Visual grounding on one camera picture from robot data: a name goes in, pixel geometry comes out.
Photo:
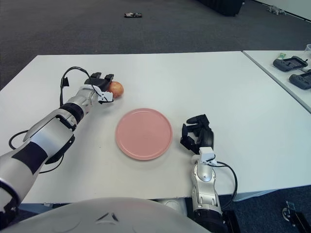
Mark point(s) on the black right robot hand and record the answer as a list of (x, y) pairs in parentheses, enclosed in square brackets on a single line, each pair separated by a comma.
[(206, 136)]

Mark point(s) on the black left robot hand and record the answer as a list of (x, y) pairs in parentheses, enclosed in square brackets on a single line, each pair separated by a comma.
[(100, 82)]

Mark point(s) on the red yellow apple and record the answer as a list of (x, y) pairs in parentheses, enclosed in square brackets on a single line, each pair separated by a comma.
[(116, 89)]

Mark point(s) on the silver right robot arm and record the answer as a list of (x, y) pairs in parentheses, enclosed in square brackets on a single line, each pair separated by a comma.
[(205, 184)]

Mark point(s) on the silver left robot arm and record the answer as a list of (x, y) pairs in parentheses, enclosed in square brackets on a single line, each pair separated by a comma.
[(46, 138)]

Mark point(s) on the pink round plate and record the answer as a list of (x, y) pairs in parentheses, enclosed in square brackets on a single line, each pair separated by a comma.
[(143, 134)]

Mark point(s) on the small black floor device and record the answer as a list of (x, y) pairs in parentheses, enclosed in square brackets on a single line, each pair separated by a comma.
[(133, 15)]

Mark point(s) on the dark grey handheld controller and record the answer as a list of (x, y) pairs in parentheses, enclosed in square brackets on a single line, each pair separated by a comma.
[(301, 80), (289, 63)]

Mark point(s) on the small green packet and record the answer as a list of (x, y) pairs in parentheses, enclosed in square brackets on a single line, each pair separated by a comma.
[(282, 55)]

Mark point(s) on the black stand with caster wheel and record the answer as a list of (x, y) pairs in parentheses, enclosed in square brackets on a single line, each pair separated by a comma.
[(288, 211)]

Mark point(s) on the black cabinet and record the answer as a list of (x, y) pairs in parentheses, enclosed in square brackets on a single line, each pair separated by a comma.
[(224, 6)]

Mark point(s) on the clear plastic cup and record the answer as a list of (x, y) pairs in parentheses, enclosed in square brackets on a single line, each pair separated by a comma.
[(309, 49)]

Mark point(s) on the silver robot torso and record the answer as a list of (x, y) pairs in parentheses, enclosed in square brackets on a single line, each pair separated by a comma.
[(73, 218)]

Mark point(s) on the grey object on carpet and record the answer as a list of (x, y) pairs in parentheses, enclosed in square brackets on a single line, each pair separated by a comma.
[(275, 9)]

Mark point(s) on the black base frame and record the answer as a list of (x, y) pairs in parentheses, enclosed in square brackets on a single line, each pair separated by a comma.
[(232, 221)]

